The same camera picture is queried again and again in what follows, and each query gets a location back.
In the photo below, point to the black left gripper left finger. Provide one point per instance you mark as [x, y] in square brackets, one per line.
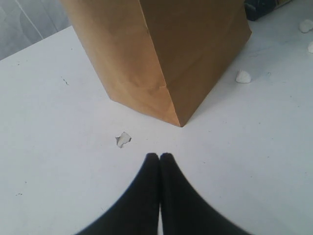
[136, 212]

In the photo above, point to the spaghetti pasta packet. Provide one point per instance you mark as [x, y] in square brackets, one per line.
[256, 9]

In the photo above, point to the brown paper bag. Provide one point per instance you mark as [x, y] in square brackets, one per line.
[160, 57]

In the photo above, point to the clear plastic scrap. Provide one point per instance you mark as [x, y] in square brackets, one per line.
[123, 139]

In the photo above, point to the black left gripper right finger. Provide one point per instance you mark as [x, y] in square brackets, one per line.
[183, 210]

